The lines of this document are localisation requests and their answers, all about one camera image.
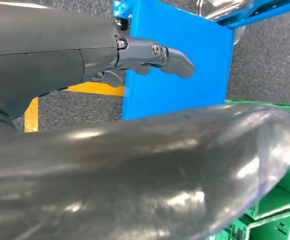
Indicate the blue steel shelf rack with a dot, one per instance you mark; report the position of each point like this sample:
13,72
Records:
280,8
197,33

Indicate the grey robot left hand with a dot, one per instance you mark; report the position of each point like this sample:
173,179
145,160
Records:
35,33

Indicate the green plastic crate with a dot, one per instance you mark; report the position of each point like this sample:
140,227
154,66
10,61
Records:
260,230
280,202

